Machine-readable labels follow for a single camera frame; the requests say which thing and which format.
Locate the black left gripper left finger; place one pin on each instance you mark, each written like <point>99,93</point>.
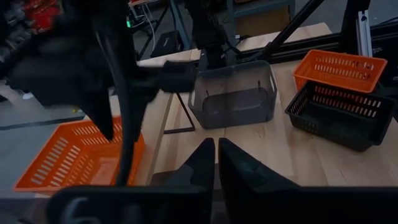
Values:
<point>199,168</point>

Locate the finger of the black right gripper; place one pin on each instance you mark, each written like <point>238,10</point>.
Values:
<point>101,112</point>
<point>138,109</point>

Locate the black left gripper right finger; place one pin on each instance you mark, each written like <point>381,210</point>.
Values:
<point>245,174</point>

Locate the orange perforated plastic basket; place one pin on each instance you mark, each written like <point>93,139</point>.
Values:
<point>339,79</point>
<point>62,161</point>

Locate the translucent grey plastic bin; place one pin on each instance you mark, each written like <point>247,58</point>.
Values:
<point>233,105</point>

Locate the black perforated plastic basket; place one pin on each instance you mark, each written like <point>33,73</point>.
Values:
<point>335,127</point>

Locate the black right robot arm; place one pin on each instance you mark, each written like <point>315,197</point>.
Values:
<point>208,31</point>

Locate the red storage bin rack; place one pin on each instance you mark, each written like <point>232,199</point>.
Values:
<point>43,12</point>

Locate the black equipment case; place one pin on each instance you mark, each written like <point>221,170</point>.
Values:
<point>166,45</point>

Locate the brown cardboard box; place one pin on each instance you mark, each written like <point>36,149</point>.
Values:
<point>264,21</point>

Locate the silver aluminium extrusion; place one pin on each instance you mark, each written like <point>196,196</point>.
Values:
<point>363,34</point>

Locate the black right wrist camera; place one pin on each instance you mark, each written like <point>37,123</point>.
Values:
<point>178,76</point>

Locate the black aluminium rig frame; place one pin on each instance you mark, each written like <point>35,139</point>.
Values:
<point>289,28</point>

